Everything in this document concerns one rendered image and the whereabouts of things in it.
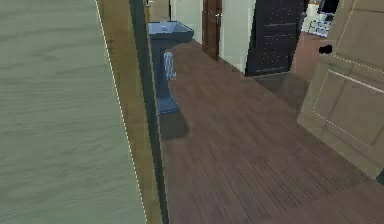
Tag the clear glass bottle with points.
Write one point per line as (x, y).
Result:
(169, 65)

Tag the olive wooden room door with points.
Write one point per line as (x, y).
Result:
(130, 110)

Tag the brown wooden room door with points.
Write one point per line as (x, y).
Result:
(211, 26)

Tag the black panelled room door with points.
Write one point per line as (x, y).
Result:
(273, 36)

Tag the beige panelled room door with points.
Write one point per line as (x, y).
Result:
(353, 90)

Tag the grey pedestal sink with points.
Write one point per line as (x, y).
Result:
(163, 36)

